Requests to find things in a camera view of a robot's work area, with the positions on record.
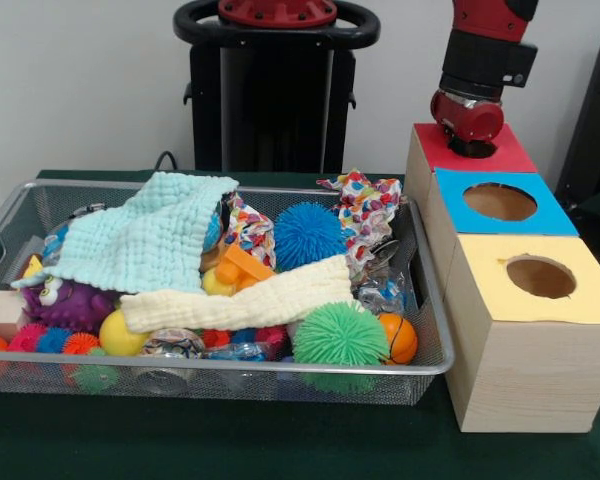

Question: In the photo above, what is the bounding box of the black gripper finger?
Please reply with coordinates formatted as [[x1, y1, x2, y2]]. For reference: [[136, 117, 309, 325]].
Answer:
[[450, 136, 497, 159]]

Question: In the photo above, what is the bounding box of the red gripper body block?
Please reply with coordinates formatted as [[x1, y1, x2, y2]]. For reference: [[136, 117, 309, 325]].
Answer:
[[430, 89, 505, 143]]

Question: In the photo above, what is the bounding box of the colourful polka dot cloth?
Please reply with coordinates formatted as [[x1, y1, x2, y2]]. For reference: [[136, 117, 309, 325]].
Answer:
[[317, 169, 404, 279]]

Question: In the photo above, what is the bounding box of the orange basketball toy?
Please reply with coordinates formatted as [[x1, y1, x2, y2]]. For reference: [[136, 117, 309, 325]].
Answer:
[[378, 312, 419, 366]]

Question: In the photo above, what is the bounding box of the cream yellow cloth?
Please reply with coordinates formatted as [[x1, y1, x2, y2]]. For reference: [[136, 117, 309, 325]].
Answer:
[[118, 253, 356, 335]]

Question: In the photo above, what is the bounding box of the mint green waffle cloth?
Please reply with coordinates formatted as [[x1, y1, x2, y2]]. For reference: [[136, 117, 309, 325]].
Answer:
[[55, 171, 239, 293]]

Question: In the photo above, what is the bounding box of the wooden box with three holes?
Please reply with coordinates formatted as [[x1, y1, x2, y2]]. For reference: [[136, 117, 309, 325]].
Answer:
[[404, 122, 600, 434]]

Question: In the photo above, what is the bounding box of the clear mesh bin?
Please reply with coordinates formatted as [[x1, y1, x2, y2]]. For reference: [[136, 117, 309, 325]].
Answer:
[[0, 180, 457, 403]]

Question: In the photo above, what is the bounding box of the black upright panel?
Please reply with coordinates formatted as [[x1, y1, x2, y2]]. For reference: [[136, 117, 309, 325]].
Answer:
[[555, 33, 600, 236]]

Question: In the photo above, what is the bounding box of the blue spiky ball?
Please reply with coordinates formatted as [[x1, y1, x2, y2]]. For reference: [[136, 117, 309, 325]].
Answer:
[[273, 202, 349, 271]]

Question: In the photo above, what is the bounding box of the green spiky ball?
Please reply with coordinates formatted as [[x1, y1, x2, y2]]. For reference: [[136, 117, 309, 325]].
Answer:
[[292, 301, 390, 392]]

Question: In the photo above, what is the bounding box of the dark green table cloth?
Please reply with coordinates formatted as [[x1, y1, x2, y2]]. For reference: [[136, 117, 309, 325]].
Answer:
[[0, 168, 600, 480]]

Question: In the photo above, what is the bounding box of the yellow ball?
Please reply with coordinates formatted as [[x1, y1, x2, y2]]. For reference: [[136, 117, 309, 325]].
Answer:
[[98, 308, 151, 357]]

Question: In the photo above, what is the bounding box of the purple plush toy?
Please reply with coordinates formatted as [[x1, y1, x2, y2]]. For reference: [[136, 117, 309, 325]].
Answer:
[[20, 275, 119, 331]]

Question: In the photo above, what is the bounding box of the plain wooden block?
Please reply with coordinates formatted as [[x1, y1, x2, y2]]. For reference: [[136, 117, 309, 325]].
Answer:
[[0, 290, 31, 343]]

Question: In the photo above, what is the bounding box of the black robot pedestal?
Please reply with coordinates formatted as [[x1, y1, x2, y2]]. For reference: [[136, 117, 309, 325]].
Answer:
[[173, 0, 381, 173]]

